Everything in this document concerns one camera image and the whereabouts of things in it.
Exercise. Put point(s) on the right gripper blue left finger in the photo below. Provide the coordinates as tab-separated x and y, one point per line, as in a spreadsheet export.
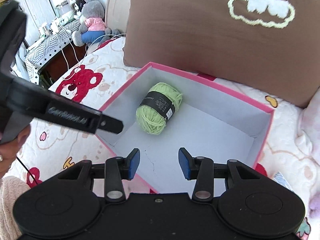
116	170

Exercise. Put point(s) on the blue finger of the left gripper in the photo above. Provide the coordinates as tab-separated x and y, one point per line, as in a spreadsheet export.
110	124

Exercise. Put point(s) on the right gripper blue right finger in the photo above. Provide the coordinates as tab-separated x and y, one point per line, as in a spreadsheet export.
200	169

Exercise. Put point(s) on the green yarn ball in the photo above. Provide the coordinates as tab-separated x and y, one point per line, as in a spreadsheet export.
160	103

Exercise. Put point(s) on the pink fuzzy sleeve forearm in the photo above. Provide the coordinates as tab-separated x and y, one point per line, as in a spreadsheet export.
11	189

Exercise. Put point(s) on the person's left hand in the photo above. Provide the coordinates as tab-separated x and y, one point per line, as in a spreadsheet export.
10	150

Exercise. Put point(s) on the pink cardboard box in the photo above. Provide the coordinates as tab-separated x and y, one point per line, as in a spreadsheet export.
212	121

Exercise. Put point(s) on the patterned bedside table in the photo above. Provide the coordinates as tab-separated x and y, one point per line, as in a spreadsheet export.
37	58

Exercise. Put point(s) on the white blue soap box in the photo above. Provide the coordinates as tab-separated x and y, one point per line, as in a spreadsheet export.
280	179

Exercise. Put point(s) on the white cartoon bear blanket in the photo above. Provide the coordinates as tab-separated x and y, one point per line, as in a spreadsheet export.
64	167

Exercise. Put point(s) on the grey plush rabbit toy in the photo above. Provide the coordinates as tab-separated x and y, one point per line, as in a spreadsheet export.
92	25

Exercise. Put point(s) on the black white plush toy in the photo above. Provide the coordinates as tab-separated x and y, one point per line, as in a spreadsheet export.
77	6

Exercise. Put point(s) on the pink checkered cartoon pillow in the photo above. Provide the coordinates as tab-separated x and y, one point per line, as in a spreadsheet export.
307	139

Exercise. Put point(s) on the beige bed headboard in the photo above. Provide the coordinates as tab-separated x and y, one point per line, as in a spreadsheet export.
117	14

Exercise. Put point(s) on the brown embroidered pillow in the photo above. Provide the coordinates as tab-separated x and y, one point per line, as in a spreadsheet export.
270	45

